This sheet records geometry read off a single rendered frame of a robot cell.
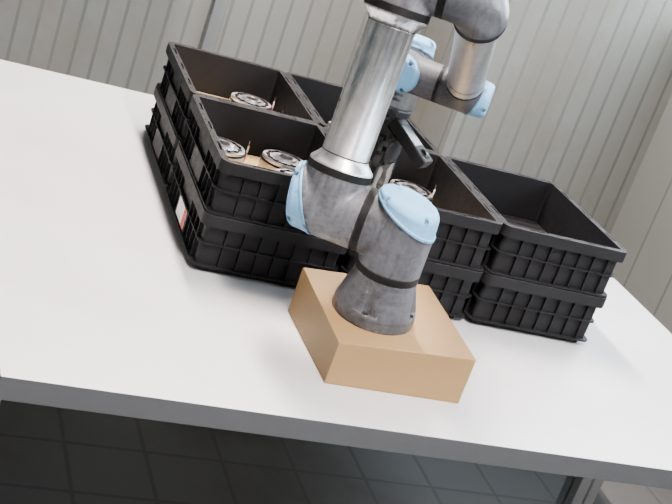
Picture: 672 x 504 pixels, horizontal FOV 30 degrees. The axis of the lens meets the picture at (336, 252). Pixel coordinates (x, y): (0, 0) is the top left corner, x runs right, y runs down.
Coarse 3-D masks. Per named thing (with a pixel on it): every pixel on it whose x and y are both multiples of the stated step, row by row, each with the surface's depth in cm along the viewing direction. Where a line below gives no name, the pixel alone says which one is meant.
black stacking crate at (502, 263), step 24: (480, 168) 289; (504, 192) 293; (528, 192) 295; (552, 192) 294; (504, 216) 294; (528, 216) 297; (552, 216) 292; (576, 216) 282; (504, 240) 254; (600, 240) 271; (504, 264) 257; (528, 264) 258; (552, 264) 259; (576, 264) 261; (600, 264) 263; (576, 288) 264; (600, 288) 265
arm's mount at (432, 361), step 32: (320, 288) 227; (416, 288) 240; (320, 320) 220; (416, 320) 227; (448, 320) 231; (320, 352) 218; (352, 352) 213; (384, 352) 214; (416, 352) 216; (448, 352) 220; (352, 384) 215; (384, 384) 217; (416, 384) 219; (448, 384) 221
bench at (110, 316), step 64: (0, 64) 318; (0, 128) 276; (64, 128) 290; (128, 128) 305; (0, 192) 243; (64, 192) 254; (128, 192) 266; (0, 256) 218; (64, 256) 226; (128, 256) 235; (0, 320) 197; (64, 320) 204; (128, 320) 211; (192, 320) 219; (256, 320) 228; (640, 320) 298; (0, 384) 183; (64, 384) 186; (128, 384) 192; (192, 384) 198; (256, 384) 205; (320, 384) 213; (512, 384) 239; (576, 384) 250; (640, 384) 261; (384, 448) 207; (448, 448) 211; (512, 448) 215; (576, 448) 223; (640, 448) 232
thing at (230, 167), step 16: (192, 96) 264; (192, 112) 261; (256, 112) 269; (208, 128) 246; (320, 128) 273; (208, 144) 243; (224, 160) 231; (240, 176) 233; (256, 176) 234; (272, 176) 234; (288, 176) 235
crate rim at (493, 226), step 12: (432, 156) 284; (468, 192) 267; (480, 204) 261; (444, 216) 247; (456, 216) 248; (468, 216) 249; (492, 216) 255; (468, 228) 250; (480, 228) 250; (492, 228) 251
